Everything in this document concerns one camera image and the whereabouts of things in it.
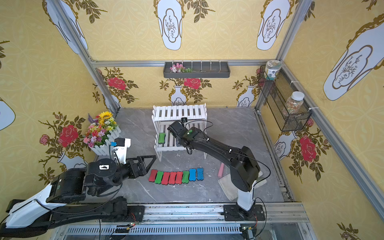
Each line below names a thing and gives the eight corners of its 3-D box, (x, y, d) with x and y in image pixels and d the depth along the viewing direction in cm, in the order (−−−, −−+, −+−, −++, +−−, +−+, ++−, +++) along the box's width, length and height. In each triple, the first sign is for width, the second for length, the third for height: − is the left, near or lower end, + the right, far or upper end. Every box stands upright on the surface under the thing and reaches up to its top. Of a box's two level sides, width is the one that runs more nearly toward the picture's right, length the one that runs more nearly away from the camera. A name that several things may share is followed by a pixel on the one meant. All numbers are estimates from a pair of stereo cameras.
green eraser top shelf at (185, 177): (182, 183, 86) (182, 181, 84) (182, 172, 90) (182, 170, 88) (188, 183, 86) (188, 181, 84) (188, 172, 90) (188, 170, 88)
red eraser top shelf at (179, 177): (175, 184, 86) (175, 182, 84) (176, 172, 90) (176, 171, 88) (182, 184, 86) (181, 182, 84) (182, 172, 90) (182, 171, 88)
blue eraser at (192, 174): (189, 180, 86) (189, 179, 85) (189, 170, 90) (189, 168, 89) (196, 180, 86) (196, 179, 85) (196, 170, 90) (196, 168, 89)
